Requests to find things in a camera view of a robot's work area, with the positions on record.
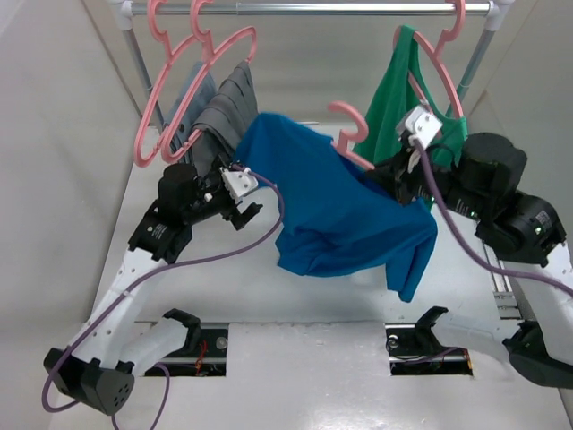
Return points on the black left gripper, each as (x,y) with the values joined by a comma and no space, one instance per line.
(236,217)

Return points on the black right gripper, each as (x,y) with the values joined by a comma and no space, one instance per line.
(397,175)

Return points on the green tank top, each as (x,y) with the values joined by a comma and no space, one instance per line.
(393,99)

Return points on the blue t shirt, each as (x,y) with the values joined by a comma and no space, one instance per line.
(336,221)

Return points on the pink hanger with green shirt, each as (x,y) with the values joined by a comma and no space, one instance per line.
(434,53)

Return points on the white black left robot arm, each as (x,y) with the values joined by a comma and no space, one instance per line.
(99,366)

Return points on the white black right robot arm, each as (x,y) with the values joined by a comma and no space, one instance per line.
(505,231)

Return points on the pink hanger with grey clothes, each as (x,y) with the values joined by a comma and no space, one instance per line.
(209,56)

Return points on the grey pleated skirt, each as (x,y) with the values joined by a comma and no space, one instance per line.
(225,119)

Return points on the metal clothes rack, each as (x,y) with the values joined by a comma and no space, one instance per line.
(493,12)

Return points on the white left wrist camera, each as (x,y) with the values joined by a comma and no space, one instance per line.
(239,183)

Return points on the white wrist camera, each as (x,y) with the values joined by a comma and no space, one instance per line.
(419,124)
(239,183)

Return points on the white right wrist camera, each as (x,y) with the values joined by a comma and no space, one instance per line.
(419,124)

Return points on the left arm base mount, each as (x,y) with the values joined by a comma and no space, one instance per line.
(207,359)

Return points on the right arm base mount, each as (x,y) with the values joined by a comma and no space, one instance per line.
(409,356)

